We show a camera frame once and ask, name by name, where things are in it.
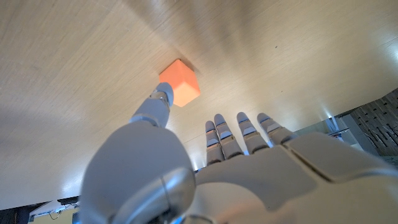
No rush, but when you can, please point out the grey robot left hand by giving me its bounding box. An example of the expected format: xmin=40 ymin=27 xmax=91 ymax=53
xmin=79 ymin=82 xmax=398 ymax=224

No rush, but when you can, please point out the orange magnetic block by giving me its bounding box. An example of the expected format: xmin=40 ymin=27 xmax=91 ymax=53
xmin=159 ymin=58 xmax=201 ymax=108

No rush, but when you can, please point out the dark pegboard panel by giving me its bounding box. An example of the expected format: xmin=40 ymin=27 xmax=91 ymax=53
xmin=349 ymin=88 xmax=398 ymax=156

